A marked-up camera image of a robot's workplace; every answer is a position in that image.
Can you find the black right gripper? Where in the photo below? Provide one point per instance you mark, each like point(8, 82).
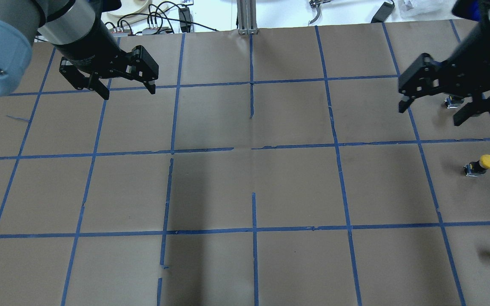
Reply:
point(479, 59)

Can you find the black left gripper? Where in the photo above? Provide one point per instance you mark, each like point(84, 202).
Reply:
point(89, 46)

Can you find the yellow push button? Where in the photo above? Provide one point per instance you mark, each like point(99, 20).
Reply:
point(477, 168)

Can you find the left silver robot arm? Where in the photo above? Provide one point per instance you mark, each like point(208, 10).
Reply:
point(59, 21)

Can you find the green push button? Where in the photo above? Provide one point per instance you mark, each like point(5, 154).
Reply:
point(453, 102)

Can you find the cream round plate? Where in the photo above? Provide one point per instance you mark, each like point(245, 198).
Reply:
point(129, 7)

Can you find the clear plastic bag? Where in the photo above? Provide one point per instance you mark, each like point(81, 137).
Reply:
point(411, 8)

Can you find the black power adapter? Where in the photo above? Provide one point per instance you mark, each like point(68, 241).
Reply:
point(383, 12)

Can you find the aluminium frame post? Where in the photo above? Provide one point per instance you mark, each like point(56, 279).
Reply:
point(246, 17)

